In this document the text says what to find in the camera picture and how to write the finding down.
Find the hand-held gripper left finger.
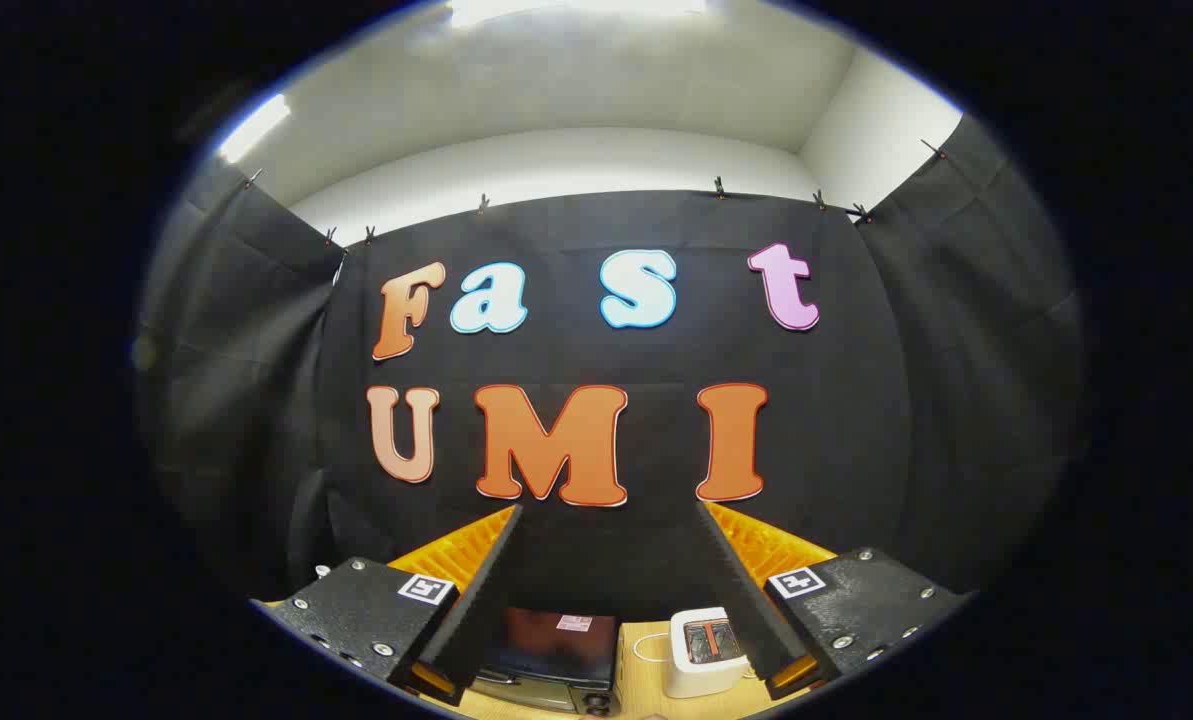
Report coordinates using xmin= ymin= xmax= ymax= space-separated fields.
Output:
xmin=253 ymin=505 xmax=524 ymax=706

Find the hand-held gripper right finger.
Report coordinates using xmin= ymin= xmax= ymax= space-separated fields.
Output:
xmin=696 ymin=500 xmax=975 ymax=703

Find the black toaster oven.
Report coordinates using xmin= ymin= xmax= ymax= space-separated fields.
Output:
xmin=471 ymin=605 xmax=622 ymax=719

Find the white toaster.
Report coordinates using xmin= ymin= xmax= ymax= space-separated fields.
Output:
xmin=664 ymin=607 xmax=752 ymax=699

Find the row of black clips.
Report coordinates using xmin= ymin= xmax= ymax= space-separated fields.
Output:
xmin=244 ymin=138 xmax=949 ymax=248

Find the ceiling light panel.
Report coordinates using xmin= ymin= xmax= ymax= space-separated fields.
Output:
xmin=446 ymin=0 xmax=709 ymax=28
xmin=218 ymin=94 xmax=293 ymax=164

